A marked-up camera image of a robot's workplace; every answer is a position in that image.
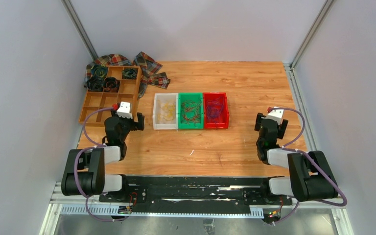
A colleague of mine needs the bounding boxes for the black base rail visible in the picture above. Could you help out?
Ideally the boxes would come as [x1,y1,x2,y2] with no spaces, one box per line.
[99,176,293,216]

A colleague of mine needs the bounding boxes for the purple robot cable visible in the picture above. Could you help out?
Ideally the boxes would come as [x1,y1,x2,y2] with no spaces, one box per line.
[73,104,130,223]
[267,107,348,225]

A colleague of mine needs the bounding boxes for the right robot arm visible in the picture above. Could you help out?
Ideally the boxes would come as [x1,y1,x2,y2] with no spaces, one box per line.
[254,110,339,204]

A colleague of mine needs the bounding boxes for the green plastic bin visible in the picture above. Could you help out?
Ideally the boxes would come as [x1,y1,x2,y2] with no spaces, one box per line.
[178,93,204,130]

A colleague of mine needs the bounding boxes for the red plastic bin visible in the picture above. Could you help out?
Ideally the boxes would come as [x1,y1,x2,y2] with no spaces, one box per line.
[202,93,230,129]

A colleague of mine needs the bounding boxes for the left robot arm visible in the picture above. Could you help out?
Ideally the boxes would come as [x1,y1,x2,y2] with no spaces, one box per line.
[61,108,144,202]

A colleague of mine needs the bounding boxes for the rolled dark tie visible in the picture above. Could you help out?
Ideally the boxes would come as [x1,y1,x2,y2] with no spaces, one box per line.
[91,64,108,78]
[86,76,104,92]
[103,77,120,93]
[122,68,138,80]

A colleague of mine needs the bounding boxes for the plaid cloth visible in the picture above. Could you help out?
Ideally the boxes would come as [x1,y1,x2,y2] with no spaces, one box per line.
[84,51,171,93]

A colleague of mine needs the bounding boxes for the white plastic bin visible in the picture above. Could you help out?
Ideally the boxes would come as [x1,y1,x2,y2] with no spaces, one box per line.
[152,93,179,130]

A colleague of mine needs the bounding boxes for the wooden compartment tray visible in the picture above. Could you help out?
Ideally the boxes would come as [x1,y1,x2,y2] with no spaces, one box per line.
[79,66,141,124]

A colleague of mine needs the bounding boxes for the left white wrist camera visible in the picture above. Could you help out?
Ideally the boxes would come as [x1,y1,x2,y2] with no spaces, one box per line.
[116,101,133,119]

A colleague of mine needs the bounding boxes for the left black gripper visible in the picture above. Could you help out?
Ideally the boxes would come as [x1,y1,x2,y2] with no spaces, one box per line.
[111,109,144,143]

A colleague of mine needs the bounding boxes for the yellow cable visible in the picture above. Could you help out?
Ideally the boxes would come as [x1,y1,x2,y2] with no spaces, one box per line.
[157,100,176,124]

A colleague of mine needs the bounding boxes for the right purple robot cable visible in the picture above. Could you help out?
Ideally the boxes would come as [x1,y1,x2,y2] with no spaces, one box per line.
[267,107,348,225]

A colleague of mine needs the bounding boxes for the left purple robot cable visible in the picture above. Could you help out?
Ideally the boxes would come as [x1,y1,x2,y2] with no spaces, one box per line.
[73,104,130,223]

